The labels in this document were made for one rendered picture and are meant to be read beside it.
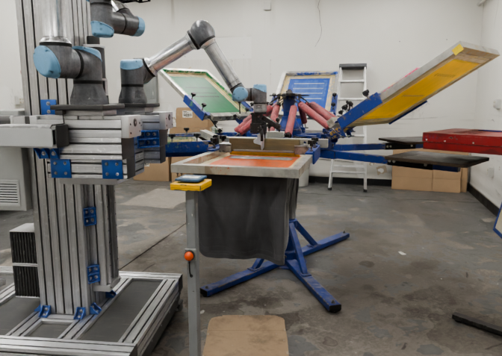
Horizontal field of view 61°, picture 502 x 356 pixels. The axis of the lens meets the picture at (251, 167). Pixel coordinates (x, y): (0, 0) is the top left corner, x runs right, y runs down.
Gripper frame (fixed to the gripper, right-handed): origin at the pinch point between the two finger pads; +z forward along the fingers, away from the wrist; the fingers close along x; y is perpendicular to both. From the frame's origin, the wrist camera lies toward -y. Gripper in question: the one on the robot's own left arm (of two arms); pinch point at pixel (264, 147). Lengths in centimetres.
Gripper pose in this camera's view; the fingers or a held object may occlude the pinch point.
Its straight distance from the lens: 244.6
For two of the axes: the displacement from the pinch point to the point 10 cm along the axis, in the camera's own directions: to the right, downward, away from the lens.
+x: -2.5, 1.6, -9.5
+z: 0.1, 9.9, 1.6
